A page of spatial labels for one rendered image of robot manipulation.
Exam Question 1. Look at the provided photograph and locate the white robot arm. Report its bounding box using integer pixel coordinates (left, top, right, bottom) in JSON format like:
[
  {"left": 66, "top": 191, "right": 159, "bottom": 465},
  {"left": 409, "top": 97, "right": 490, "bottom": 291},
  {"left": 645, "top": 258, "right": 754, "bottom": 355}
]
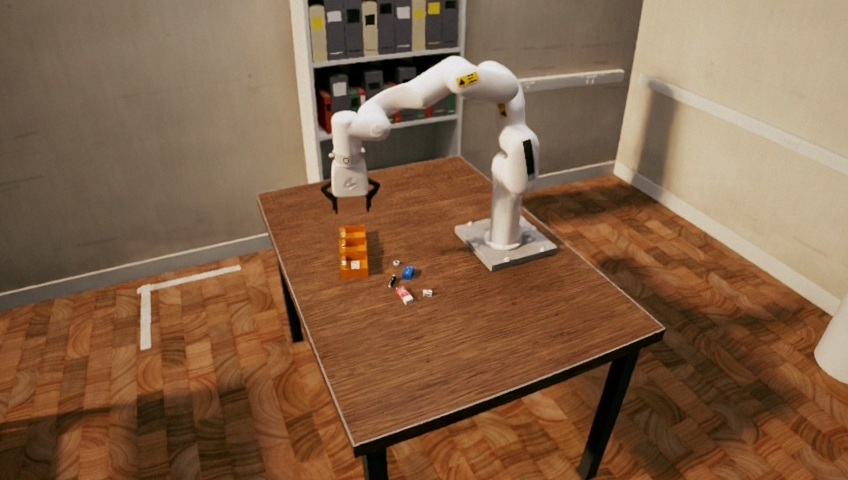
[{"left": 329, "top": 56, "right": 540, "bottom": 251}]

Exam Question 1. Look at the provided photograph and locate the pink and white eraser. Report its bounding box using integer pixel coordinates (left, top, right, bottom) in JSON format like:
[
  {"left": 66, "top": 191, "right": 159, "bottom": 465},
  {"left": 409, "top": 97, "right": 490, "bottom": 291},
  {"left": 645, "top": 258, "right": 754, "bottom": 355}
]
[{"left": 396, "top": 286, "right": 413, "bottom": 304}]

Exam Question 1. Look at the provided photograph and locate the orange rack of bins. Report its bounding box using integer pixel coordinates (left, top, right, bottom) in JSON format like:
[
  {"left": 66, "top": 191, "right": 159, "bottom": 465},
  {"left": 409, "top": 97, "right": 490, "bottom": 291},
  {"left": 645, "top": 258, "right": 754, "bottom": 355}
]
[{"left": 340, "top": 225, "right": 368, "bottom": 278}]

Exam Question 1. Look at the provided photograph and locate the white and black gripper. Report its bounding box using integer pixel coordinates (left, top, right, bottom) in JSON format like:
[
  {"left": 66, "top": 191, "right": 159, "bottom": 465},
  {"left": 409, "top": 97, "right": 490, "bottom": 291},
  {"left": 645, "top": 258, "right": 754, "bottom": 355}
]
[{"left": 321, "top": 158, "right": 380, "bottom": 214}]

